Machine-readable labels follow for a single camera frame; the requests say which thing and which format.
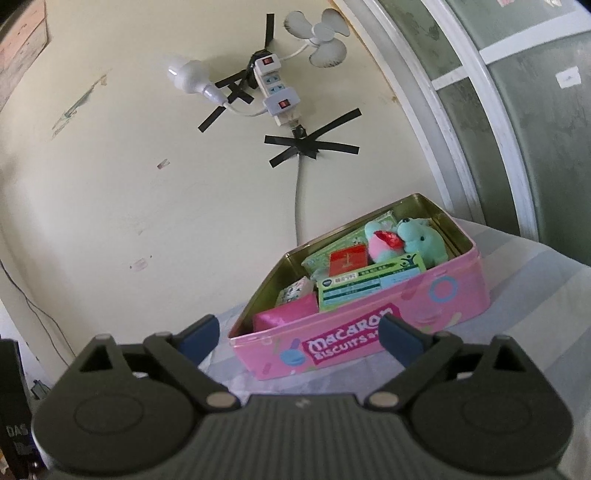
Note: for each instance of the white window frame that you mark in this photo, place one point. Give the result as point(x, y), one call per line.
point(418, 106)

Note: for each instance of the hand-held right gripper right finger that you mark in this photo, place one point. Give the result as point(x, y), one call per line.
point(399, 339)

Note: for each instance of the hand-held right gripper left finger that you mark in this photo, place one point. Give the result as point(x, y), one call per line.
point(201, 339)

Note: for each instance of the pink pouch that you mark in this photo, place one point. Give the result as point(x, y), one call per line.
point(286, 314)

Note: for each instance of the white light bulb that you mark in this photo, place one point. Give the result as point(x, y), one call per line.
point(187, 74)

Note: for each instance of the striped bedsheet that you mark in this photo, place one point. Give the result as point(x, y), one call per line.
point(531, 286)

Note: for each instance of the small white fan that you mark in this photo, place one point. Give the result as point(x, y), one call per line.
point(328, 50)

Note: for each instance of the white power strip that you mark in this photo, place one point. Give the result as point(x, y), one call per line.
point(272, 83)

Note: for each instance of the teal plush toy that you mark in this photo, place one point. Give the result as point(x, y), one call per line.
point(425, 242)

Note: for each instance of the green packet with white print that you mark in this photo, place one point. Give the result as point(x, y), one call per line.
point(318, 262)

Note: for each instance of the black tape cross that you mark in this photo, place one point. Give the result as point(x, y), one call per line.
point(207, 121)
point(304, 145)

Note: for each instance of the small red box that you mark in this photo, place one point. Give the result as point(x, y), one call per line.
point(348, 261)

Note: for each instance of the pink plush toy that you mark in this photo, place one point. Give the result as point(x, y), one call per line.
point(376, 253)

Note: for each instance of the floral tissue packet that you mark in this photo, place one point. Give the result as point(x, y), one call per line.
point(295, 290)

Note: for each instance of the green medicine box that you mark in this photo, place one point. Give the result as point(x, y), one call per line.
point(369, 286)

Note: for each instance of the pink tin box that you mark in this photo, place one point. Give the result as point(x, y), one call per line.
point(415, 300)

